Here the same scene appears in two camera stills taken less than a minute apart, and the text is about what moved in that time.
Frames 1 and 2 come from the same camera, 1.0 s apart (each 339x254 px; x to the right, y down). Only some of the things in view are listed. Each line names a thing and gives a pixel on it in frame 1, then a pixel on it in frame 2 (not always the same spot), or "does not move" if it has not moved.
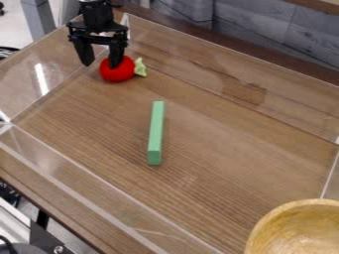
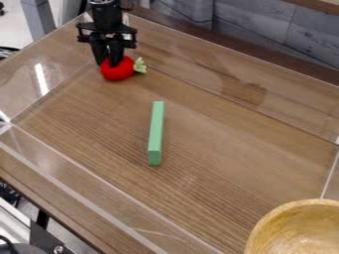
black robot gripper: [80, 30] -> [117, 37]
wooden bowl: [299, 226] does not move
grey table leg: [38, 16] does not move
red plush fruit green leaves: [124, 71] does not move
